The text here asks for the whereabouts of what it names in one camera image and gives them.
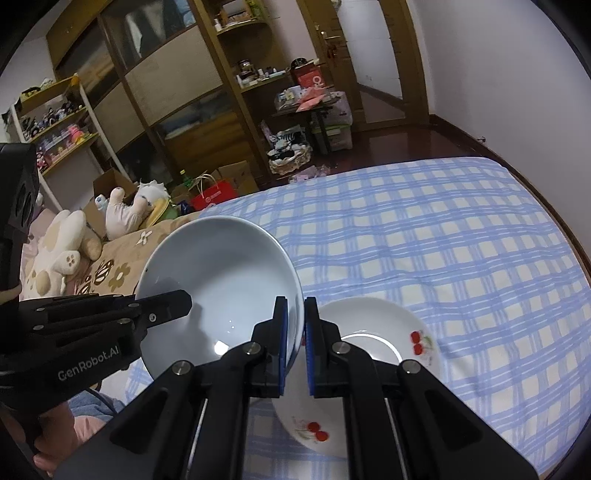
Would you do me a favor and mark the wooden door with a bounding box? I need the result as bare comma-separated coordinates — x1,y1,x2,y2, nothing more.
295,0,430,132

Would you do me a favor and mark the brown floral printed blanket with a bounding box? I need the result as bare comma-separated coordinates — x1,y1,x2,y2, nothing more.
21,210,218,305

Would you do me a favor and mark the person's left hand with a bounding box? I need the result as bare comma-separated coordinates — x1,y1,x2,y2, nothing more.
32,401,81,478

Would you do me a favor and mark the red gift bag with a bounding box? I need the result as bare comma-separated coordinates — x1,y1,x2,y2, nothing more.
291,62,326,88

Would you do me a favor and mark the woven basket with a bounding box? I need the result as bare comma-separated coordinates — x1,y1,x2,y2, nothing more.
268,145,312,175

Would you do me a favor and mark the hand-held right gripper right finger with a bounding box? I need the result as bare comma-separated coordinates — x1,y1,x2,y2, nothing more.
305,296,539,480

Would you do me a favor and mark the cream plush toy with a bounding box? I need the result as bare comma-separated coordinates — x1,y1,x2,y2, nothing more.
21,210,102,301

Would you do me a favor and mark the wooden wardrobe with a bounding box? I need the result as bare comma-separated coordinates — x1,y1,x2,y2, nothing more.
46,0,259,204

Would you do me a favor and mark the clear plastic storage box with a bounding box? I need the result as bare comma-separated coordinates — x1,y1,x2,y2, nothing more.
314,124,354,151

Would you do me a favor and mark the row of dark figurines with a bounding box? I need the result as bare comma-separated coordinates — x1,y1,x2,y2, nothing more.
21,102,86,139

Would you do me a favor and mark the white plastic bag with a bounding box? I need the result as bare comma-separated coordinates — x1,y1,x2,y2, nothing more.
330,92,354,125

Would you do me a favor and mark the open cardboard box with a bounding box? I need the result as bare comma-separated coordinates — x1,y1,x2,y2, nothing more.
83,168,139,217

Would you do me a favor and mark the red paper bag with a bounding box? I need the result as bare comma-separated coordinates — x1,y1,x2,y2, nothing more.
189,173,238,212

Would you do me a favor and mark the white bowl with red band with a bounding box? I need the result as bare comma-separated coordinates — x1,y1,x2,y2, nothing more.
134,215,305,384

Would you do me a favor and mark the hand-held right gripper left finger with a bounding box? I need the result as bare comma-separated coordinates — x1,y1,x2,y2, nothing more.
53,295,289,480

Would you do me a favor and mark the small black side table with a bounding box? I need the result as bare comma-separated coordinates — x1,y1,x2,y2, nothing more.
272,99,338,155

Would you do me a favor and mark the wooden corner shelf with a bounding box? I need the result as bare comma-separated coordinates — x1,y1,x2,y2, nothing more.
191,0,319,176

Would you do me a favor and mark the white cherry print plate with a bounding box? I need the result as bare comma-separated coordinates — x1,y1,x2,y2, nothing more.
271,296,444,460

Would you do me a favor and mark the row of pink figurines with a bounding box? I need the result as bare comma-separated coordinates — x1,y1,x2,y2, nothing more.
34,124,100,167

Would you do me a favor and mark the white and yellow toy shelf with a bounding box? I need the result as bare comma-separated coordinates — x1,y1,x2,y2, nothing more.
9,74,123,208

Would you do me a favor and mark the white spiky-haired plush toy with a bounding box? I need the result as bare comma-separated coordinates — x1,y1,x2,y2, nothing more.
134,181,168,206

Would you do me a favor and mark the brown cardboard box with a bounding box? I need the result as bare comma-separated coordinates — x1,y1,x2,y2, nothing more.
210,161,259,195

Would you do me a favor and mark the pink packet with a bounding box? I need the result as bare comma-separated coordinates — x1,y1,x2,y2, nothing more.
295,92,328,114

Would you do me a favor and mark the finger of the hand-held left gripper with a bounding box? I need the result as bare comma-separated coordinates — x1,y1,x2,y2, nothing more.
131,290,193,334

